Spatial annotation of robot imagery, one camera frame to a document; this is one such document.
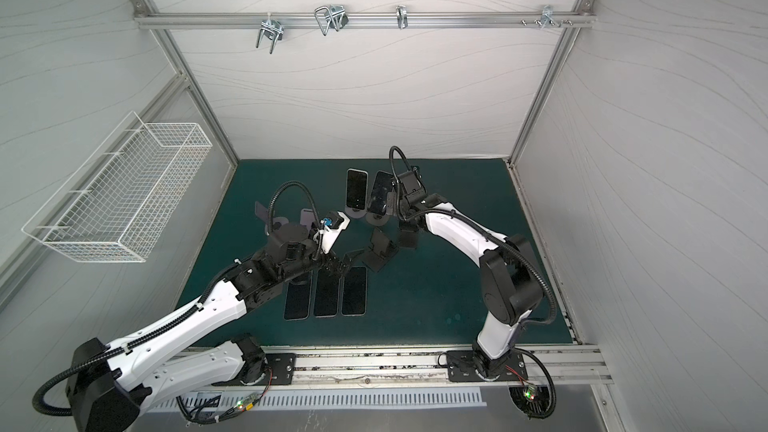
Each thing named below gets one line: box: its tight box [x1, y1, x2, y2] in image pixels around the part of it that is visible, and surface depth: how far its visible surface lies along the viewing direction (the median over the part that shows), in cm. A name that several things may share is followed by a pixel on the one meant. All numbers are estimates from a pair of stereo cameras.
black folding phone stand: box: [362, 227, 399, 273], surface depth 92 cm
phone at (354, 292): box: [341, 266, 368, 317], surface depth 87 cm
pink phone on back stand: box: [368, 170, 394, 215], surface depth 100 cm
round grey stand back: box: [365, 212, 390, 227], surface depth 106 cm
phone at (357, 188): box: [346, 168, 369, 210], surface depth 97 cm
